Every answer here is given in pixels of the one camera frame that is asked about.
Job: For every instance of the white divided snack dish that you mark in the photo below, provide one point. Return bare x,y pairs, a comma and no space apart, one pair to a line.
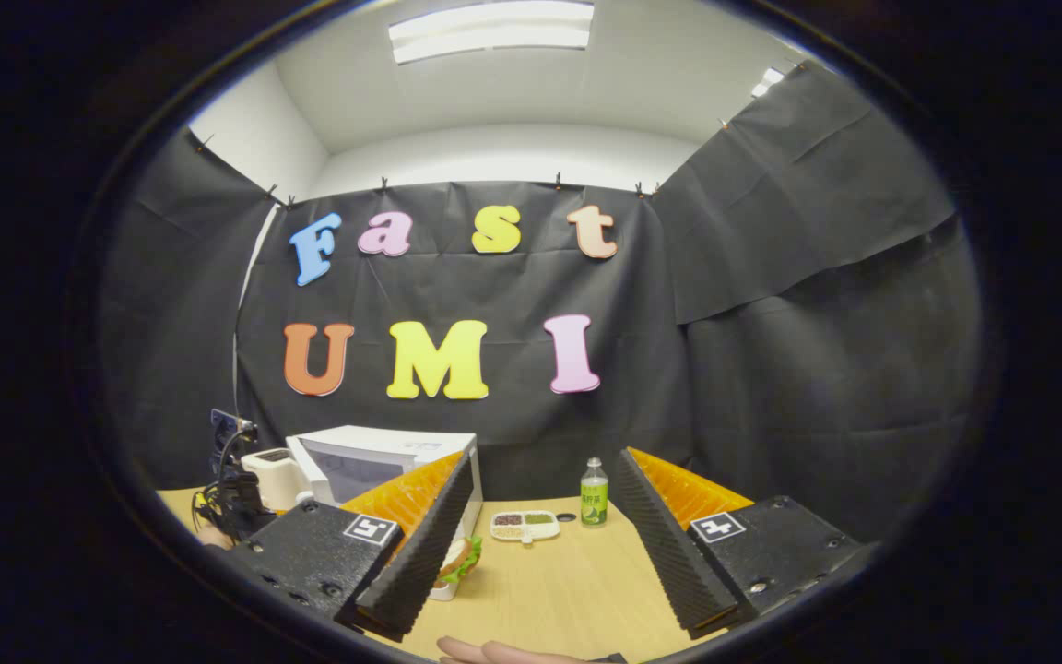
525,526

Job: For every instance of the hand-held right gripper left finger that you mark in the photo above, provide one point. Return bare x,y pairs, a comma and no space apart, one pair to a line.
420,553

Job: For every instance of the small ceiling light panel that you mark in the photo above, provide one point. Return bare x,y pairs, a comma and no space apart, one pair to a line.
768,81

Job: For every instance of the black backdrop cloth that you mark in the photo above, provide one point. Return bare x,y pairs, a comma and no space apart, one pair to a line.
771,369

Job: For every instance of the white toaster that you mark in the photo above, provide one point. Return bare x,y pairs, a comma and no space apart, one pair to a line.
273,475

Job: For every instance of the green drink bottle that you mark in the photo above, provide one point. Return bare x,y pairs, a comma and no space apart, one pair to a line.
594,498

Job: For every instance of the white microwave oven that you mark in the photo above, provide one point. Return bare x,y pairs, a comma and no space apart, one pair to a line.
347,461

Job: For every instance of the white plastic tray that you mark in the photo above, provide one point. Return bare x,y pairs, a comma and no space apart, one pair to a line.
443,591

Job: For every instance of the large ceiling light panel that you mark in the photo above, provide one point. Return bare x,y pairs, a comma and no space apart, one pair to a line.
489,32

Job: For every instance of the sandwich with lettuce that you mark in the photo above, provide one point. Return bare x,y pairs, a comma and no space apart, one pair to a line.
457,558

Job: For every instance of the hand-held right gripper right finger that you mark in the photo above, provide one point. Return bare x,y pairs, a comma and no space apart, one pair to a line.
669,553

